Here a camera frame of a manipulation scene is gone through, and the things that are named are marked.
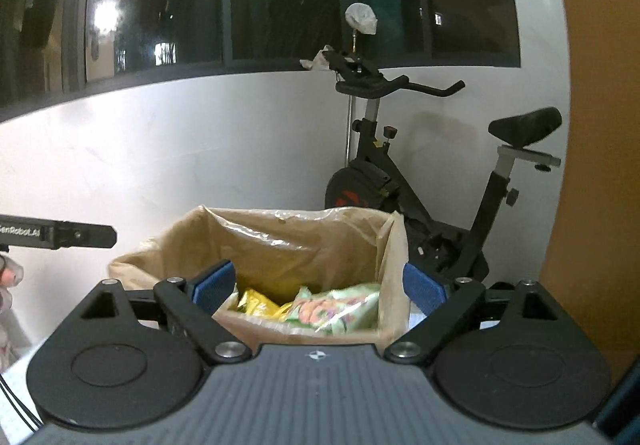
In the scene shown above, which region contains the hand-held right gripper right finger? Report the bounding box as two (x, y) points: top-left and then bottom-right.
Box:
(384, 262), (556, 366)

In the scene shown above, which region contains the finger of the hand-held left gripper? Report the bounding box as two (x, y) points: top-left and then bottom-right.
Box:
(43, 220), (118, 251)

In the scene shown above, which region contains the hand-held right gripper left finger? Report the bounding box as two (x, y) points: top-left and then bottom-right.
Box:
(80, 260), (253, 366)

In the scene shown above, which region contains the yellow snack packet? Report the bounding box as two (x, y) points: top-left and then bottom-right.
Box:
(235, 287), (291, 321)

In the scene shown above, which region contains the clear plastic liner bag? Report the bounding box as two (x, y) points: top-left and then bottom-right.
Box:
(107, 206), (408, 326)

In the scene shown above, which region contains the pale green snack packet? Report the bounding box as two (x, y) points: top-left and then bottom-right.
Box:
(285, 282), (383, 337)

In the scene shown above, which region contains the cardboard box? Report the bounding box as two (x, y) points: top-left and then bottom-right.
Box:
(107, 206), (412, 351)

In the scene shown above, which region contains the person's left hand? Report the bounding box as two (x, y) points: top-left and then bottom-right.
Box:
(0, 252), (24, 321)

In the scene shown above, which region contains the black exercise bike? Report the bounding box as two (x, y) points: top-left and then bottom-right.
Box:
(322, 50), (563, 286)

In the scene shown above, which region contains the checked tablecloth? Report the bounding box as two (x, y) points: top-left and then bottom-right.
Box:
(0, 305), (426, 426)

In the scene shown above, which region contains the metal pole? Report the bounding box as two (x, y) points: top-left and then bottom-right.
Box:
(344, 28), (360, 166)

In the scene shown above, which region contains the dark framed window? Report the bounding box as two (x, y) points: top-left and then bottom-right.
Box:
(0, 0), (522, 123)

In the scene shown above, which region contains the wooden wardrobe panel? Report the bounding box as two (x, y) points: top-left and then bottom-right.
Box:
(540, 0), (640, 376)

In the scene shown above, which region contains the crumpled white plastic bag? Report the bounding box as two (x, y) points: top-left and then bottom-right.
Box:
(299, 45), (333, 72)

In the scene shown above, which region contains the white plastic bag on pole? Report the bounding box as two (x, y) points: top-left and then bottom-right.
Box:
(345, 2), (378, 35)

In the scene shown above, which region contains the black cable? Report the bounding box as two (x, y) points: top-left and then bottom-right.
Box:
(0, 372), (43, 431)

